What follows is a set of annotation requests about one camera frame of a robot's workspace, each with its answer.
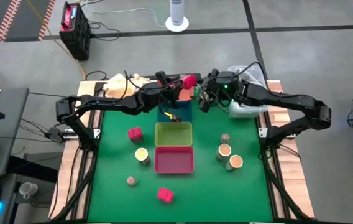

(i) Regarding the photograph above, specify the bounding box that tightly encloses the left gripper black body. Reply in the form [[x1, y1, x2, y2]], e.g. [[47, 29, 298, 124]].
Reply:
[[156, 71, 182, 110]]

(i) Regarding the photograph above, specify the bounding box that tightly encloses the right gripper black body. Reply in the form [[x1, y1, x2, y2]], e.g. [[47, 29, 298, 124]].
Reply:
[[206, 70, 227, 108]]

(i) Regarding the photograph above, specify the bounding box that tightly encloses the red spice tin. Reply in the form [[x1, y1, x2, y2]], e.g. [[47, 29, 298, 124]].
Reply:
[[127, 126, 144, 144], [181, 73, 198, 90], [157, 187, 175, 204]]

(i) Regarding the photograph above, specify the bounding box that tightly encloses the glass jar orange spice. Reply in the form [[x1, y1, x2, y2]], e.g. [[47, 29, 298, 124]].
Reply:
[[216, 143, 232, 162], [225, 154, 244, 172]]

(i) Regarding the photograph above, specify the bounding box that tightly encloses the glass jar yellow spice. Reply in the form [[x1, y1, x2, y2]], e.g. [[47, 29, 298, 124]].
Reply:
[[134, 147, 151, 166]]

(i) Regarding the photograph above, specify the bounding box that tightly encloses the blue plastic bin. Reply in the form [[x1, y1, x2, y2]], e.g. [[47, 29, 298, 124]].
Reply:
[[157, 100, 193, 123]]

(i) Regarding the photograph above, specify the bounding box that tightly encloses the potted succulent plant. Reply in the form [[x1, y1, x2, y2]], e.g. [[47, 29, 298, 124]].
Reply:
[[195, 86, 205, 102]]

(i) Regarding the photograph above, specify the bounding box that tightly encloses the orange plastic bin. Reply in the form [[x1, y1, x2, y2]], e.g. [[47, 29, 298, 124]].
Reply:
[[156, 77, 195, 102]]

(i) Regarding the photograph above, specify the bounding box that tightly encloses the yellow-green plastic bin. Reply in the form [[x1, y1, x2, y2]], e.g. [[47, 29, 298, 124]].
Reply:
[[154, 121, 193, 147]]

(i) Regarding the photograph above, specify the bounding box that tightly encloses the clear plastic storage box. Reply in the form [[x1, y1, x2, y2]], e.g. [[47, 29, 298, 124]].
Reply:
[[227, 65, 270, 119]]

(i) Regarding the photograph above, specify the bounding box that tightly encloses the yellow cloth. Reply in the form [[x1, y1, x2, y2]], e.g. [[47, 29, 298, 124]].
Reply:
[[103, 73, 152, 99]]

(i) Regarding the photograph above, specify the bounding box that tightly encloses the magenta plastic bin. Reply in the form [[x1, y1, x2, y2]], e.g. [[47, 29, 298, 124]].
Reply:
[[154, 146, 195, 174]]

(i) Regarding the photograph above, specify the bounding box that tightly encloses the white tower fan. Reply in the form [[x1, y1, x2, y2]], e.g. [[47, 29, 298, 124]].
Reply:
[[165, 0, 190, 33]]

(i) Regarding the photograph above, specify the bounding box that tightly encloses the green table mat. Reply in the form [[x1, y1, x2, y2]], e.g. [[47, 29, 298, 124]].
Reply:
[[86, 81, 274, 223]]

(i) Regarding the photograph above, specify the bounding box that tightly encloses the black red toolbox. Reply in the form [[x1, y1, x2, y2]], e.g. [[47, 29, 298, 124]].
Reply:
[[59, 1, 92, 62]]

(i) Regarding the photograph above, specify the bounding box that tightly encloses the dark grey desk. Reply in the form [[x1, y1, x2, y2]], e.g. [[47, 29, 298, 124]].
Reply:
[[0, 86, 30, 224]]

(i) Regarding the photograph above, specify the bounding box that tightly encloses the white mug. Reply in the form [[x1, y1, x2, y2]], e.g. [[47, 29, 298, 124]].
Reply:
[[19, 182, 39, 200]]

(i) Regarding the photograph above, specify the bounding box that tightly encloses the black floor cable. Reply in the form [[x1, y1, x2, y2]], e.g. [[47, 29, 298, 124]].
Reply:
[[85, 70, 108, 81], [88, 20, 123, 42]]

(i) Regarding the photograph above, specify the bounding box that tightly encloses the yellow floor cable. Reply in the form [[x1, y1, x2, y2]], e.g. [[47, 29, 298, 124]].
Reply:
[[27, 0, 86, 80]]

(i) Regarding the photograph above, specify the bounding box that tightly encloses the white fan cable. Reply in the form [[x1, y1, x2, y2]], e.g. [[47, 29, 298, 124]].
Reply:
[[81, 0, 168, 29]]

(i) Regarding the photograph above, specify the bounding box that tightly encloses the small black box with cables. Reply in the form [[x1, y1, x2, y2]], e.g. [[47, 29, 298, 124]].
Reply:
[[46, 126, 83, 142]]

